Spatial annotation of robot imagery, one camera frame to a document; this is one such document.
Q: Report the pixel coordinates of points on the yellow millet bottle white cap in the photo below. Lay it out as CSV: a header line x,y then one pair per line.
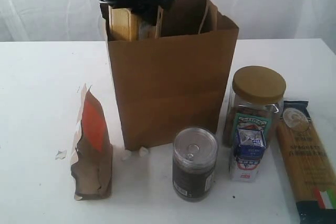
x,y
127,26

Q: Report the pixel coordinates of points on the brown paper shopping bag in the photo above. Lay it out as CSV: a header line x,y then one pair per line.
x,y
176,79

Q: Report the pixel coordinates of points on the nut jar gold lid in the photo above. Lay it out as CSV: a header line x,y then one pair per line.
x,y
256,102

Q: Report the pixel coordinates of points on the dark jar clear lid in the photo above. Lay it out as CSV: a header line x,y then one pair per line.
x,y
193,163

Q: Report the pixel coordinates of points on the brown kraft pouch orange label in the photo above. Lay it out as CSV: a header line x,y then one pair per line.
x,y
92,152

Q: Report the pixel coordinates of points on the blue white milk carton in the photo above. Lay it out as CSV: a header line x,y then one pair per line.
x,y
246,154

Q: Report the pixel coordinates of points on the small torn paper scrap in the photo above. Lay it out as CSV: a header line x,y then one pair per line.
x,y
61,155

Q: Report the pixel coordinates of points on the spaghetti packet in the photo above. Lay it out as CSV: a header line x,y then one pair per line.
x,y
309,170

